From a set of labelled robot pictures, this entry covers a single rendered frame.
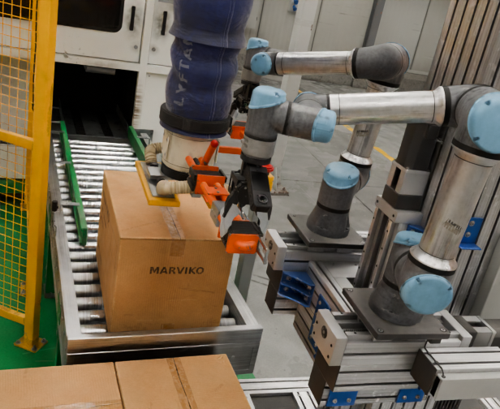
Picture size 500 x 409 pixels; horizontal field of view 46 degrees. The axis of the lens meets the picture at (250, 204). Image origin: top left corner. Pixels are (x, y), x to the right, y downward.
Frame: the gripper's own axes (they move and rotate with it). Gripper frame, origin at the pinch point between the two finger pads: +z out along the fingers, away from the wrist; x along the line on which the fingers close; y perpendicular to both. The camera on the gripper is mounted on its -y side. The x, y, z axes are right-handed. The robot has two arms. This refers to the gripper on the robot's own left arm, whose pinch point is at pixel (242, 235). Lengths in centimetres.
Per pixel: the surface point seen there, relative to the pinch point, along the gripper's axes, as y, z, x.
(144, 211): 74, 29, 11
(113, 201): 81, 29, 22
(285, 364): 101, 124, -76
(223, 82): 51, -25, -3
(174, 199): 45.1, 11.4, 7.5
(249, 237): -3.6, -1.6, -0.4
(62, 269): 91, 65, 37
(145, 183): 56, 11, 15
